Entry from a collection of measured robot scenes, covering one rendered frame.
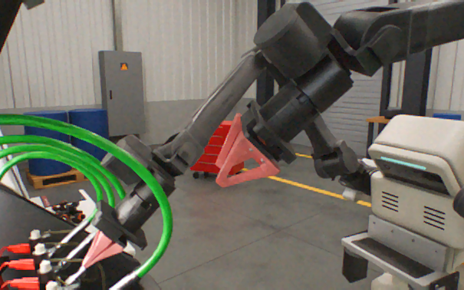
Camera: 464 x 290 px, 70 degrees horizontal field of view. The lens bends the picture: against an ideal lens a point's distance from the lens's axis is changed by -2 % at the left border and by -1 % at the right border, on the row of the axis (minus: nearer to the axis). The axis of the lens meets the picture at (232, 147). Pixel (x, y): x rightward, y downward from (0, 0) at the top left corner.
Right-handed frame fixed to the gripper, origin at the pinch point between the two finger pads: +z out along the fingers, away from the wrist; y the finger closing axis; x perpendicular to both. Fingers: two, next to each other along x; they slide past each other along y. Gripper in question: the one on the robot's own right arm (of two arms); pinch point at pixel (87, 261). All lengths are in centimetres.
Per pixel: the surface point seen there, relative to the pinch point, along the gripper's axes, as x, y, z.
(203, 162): -407, -159, -39
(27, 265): -14.2, 4.4, 12.8
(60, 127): 10.6, 18.2, -16.7
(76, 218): -65, -7, 17
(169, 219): 12.3, -0.8, -16.4
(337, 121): -515, -360, -293
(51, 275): -5.2, 1.5, 7.6
